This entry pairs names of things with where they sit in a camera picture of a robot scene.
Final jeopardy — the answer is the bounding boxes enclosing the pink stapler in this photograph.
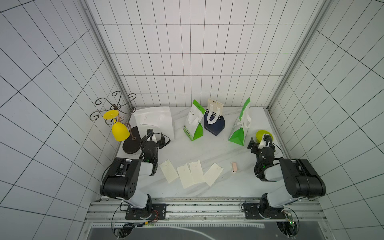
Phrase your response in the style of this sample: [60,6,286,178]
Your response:
[231,162,238,173]

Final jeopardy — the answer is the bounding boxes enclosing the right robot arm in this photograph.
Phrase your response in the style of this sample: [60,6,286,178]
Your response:
[248,134,326,214]

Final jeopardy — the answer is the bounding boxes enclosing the cream receipt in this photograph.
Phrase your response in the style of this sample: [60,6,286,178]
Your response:
[190,161,205,184]
[177,164,195,189]
[160,160,179,183]
[204,163,224,187]

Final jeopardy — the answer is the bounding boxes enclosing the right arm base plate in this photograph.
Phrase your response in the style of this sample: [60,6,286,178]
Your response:
[241,203,286,220]

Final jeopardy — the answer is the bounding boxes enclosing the green white bag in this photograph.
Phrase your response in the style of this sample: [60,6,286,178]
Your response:
[184,100,206,141]
[229,98,252,146]

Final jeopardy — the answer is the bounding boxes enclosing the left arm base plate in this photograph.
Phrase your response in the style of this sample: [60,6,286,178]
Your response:
[125,204,167,221]

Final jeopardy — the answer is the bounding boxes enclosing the yellow cup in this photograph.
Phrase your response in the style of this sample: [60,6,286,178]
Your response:
[112,122,131,142]

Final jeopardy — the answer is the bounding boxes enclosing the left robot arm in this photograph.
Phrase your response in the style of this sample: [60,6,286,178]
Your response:
[100,129,171,212]

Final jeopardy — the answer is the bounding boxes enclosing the white paper bag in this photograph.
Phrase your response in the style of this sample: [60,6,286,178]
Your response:
[133,107,175,141]

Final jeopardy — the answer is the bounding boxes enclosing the navy beige bag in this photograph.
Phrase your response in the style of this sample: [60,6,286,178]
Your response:
[204,99,225,137]

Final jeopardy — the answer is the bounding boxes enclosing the green bowl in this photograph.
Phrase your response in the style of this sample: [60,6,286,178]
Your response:
[256,130,274,143]

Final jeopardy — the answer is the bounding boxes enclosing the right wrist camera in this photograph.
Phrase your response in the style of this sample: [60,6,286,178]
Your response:
[258,134,273,149]

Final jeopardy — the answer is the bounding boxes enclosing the black oval stand base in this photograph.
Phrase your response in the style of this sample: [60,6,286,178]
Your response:
[123,127,141,154]

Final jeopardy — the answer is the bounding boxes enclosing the yellow saucer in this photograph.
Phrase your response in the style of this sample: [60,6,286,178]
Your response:
[103,110,119,120]

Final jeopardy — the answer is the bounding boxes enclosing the black scroll metal stand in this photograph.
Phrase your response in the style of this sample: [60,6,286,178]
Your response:
[89,91,137,126]

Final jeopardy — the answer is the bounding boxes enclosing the aluminium rail frame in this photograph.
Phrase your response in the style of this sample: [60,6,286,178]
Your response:
[79,197,335,240]

